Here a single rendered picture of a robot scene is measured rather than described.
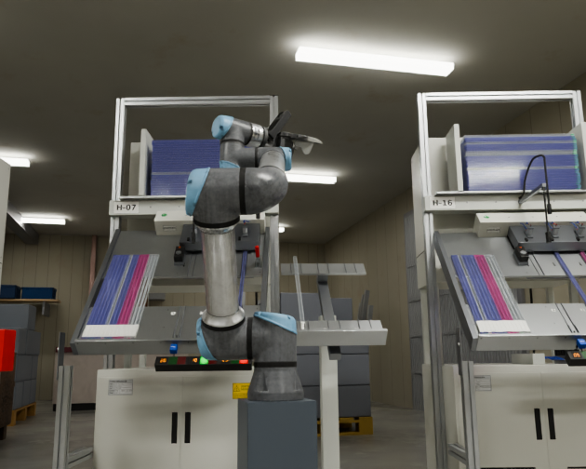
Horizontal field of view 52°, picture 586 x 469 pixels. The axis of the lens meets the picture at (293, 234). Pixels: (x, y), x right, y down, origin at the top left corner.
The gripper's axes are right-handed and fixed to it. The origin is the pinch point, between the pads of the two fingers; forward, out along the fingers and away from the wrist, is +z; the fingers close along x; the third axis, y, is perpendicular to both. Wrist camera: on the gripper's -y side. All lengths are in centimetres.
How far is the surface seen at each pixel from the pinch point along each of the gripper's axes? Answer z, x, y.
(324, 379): 26, -13, 81
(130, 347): -35, -49, 76
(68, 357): 114, -683, 177
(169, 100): -9, -109, -34
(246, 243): 14, -59, 32
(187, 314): -15, -48, 63
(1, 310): 8, -588, 111
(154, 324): -26, -51, 68
